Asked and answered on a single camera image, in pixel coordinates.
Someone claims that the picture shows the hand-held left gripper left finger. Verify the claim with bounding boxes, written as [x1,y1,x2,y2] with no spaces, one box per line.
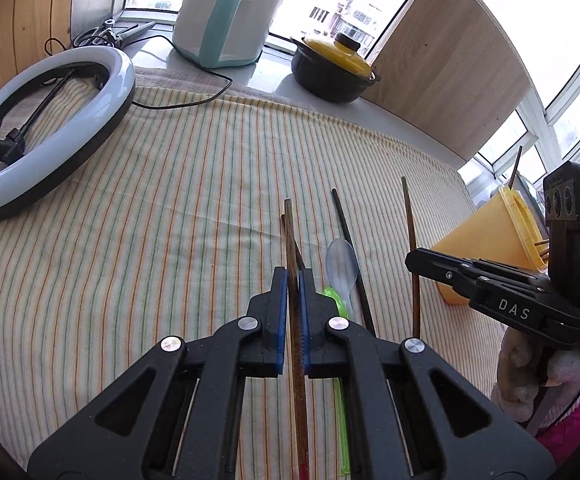
[27,266,291,480]

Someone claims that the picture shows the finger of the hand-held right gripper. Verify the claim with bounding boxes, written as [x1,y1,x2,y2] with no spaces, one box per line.
[405,248,549,305]
[462,258,546,282]

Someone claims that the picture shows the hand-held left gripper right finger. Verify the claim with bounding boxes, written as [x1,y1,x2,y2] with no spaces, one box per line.
[297,267,556,480]

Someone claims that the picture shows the green plastic spoon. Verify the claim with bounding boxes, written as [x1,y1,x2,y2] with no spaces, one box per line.
[322,286,357,477]

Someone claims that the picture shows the yellow plastic container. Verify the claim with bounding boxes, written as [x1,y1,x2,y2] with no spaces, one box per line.
[430,185,550,307]

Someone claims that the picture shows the clear plastic spoon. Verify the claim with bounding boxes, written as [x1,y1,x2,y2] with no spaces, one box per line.
[325,239,361,318]

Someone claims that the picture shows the bunch of brown chopsticks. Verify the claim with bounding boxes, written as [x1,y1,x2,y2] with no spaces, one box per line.
[508,146,551,263]

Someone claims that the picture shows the dark slender chopstick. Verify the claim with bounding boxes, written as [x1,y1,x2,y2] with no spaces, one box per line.
[331,188,378,338]

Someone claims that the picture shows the person's right hand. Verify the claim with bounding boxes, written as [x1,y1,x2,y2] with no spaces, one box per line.
[496,327,580,423]

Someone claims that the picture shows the light wooden board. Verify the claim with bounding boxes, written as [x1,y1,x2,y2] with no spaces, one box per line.
[359,0,533,161]

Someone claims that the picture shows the black pot yellow lid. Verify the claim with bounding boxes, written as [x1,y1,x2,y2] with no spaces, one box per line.
[290,31,381,105]

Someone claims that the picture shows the apartment buildings outside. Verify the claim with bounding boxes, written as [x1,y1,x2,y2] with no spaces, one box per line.
[130,0,413,56]

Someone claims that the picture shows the white teal rice cooker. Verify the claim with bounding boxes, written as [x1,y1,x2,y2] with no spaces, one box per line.
[171,0,288,69]

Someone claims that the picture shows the dark long tool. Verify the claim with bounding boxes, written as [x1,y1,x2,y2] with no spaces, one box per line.
[115,20,157,43]

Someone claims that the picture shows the orange pine plank board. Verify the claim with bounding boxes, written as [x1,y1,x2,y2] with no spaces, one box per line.
[0,0,78,111]

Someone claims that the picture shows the black rice cooker cable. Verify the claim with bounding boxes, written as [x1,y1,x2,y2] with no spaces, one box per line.
[131,35,234,109]

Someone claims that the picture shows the white ring light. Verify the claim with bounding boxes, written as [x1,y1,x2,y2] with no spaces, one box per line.
[0,46,137,223]

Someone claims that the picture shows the black ring light cable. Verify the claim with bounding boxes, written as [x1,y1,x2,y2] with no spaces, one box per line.
[44,36,79,61]

